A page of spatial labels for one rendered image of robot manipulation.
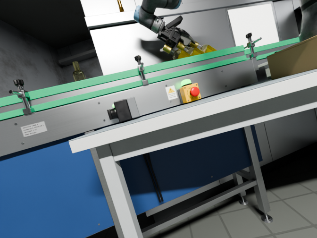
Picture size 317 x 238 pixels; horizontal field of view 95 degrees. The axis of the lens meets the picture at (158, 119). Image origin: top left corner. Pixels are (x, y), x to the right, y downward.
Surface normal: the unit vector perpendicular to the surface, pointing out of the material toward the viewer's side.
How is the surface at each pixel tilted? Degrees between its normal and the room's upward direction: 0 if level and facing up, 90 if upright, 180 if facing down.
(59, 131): 90
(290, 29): 90
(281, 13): 90
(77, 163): 90
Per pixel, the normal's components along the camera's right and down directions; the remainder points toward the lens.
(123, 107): 0.22, 0.01
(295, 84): -0.04, 0.08
